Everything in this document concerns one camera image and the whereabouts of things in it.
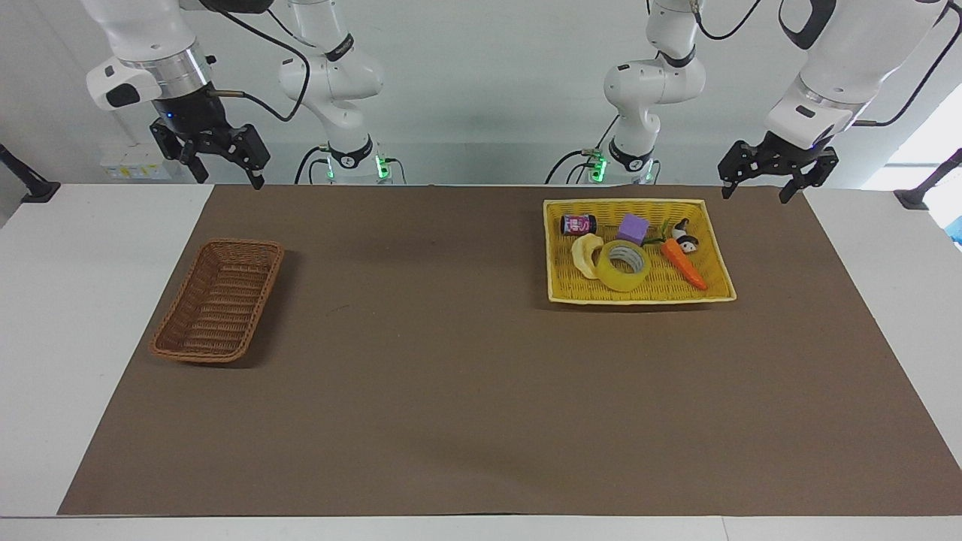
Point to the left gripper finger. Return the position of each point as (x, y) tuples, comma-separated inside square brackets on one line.
[(740, 159), (815, 169)]

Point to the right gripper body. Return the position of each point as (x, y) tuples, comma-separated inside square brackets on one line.
[(192, 113)]

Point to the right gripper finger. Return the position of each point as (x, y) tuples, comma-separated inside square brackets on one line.
[(252, 150), (176, 149)]

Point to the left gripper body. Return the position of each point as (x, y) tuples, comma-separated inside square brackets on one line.
[(797, 152)]

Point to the yellow woven basket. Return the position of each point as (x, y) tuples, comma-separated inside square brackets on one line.
[(676, 289)]

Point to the brown wicker basket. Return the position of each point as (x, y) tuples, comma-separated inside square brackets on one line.
[(218, 304)]

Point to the yellow tape roll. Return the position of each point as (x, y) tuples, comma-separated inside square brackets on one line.
[(612, 279)]

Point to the black and white panda figure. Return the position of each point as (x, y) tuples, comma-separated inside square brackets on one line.
[(685, 239)]

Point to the black stand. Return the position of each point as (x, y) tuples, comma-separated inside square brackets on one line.
[(921, 191), (34, 188)]

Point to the orange toy carrot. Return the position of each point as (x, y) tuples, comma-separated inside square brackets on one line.
[(685, 267)]

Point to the purple cube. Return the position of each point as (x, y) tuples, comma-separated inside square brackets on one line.
[(633, 228)]

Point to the blue object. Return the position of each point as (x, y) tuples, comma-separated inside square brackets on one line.
[(957, 229)]

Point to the small dark bottle pink label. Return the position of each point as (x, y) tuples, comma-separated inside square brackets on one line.
[(577, 224)]

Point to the white wall socket box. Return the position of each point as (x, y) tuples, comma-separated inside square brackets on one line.
[(135, 165)]

